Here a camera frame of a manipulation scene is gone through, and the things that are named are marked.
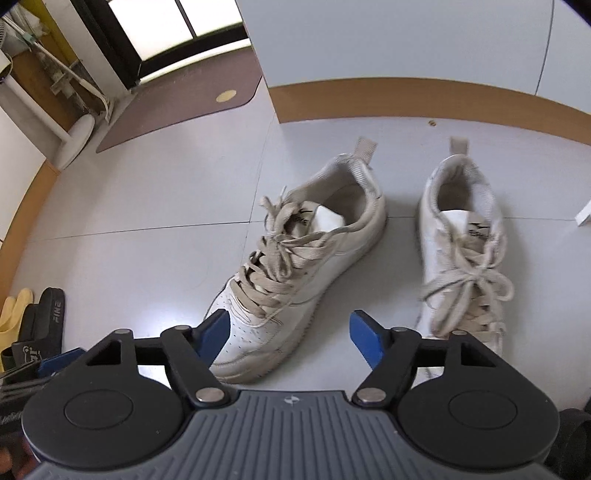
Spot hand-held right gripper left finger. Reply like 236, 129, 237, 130
85, 310, 232, 407

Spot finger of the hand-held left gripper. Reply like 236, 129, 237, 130
38, 348, 88, 379
0, 362, 44, 393

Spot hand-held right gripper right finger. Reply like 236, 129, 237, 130
349, 310, 502, 407

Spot white patterned sneaker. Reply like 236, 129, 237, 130
203, 136, 387, 385
417, 135, 509, 370

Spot person's left hand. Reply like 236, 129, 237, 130
0, 438, 33, 480

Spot black printed slide sandal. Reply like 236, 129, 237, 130
0, 304, 38, 365
11, 287, 66, 370

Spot yellow rubber gloves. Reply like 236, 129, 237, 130
0, 288, 33, 347

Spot white standing fan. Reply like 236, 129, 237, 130
0, 23, 95, 169

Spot brown door mat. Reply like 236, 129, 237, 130
96, 58, 263, 154

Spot white folded drying rack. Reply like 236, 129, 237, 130
9, 23, 116, 125

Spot black framed glass door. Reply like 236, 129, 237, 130
60, 0, 252, 88

